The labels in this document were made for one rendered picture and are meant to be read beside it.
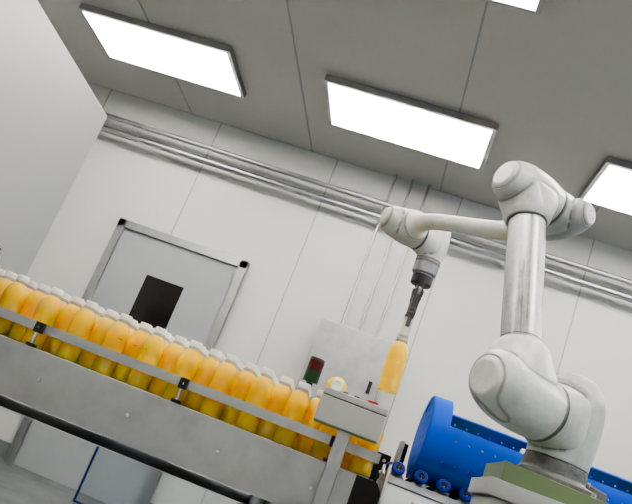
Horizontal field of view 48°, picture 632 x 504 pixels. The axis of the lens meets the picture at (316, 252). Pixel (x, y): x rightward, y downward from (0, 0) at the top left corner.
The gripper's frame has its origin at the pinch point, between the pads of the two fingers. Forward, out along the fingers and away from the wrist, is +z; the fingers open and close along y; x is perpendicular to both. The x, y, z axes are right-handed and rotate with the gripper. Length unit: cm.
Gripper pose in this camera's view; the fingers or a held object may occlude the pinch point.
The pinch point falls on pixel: (405, 328)
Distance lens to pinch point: 247.1
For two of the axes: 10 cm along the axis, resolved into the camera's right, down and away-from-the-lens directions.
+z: -3.5, 9.0, -2.8
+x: -9.4, -3.3, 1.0
